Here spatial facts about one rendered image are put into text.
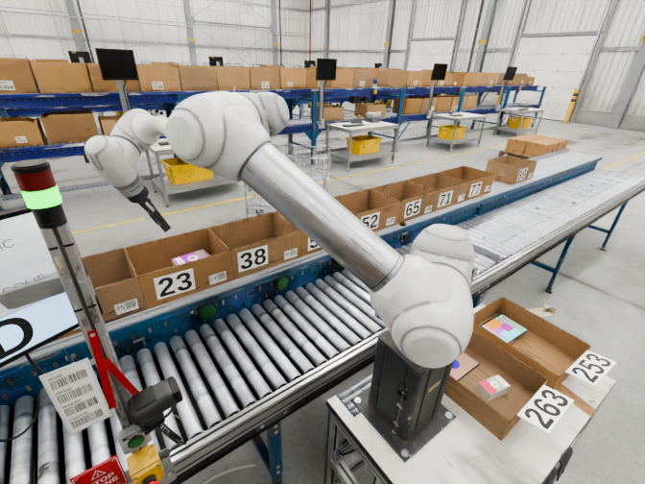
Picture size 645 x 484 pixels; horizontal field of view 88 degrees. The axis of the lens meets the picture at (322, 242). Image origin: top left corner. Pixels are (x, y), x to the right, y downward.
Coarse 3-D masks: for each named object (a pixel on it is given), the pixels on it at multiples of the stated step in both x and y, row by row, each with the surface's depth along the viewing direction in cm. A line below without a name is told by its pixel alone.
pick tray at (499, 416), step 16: (480, 336) 138; (480, 352) 140; (496, 352) 133; (480, 368) 134; (496, 368) 134; (512, 368) 130; (528, 368) 124; (448, 384) 121; (464, 384) 127; (512, 384) 128; (528, 384) 126; (544, 384) 118; (464, 400) 117; (480, 400) 111; (496, 400) 121; (512, 400) 121; (528, 400) 111; (480, 416) 113; (496, 416) 108; (512, 416) 116; (496, 432) 109
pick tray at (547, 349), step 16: (496, 304) 161; (512, 304) 158; (480, 320) 157; (512, 320) 160; (528, 320) 154; (544, 320) 147; (496, 336) 138; (528, 336) 151; (544, 336) 149; (560, 336) 144; (512, 352) 133; (528, 352) 142; (544, 352) 142; (560, 352) 143; (576, 352) 140; (544, 368) 124; (560, 368) 135; (560, 384) 128
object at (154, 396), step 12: (156, 384) 85; (168, 384) 85; (132, 396) 82; (144, 396) 82; (156, 396) 82; (168, 396) 82; (180, 396) 85; (132, 408) 80; (144, 408) 80; (156, 408) 81; (168, 408) 84; (132, 420) 79; (144, 420) 80; (156, 420) 84; (144, 432) 84
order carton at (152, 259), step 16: (160, 240) 161; (176, 240) 166; (192, 240) 171; (208, 240) 176; (144, 256) 160; (160, 256) 164; (176, 256) 169; (208, 256) 148; (224, 256) 153; (144, 272) 162; (160, 272) 137; (176, 272) 141; (208, 272) 151; (144, 288) 136; (208, 288) 155; (160, 304) 143
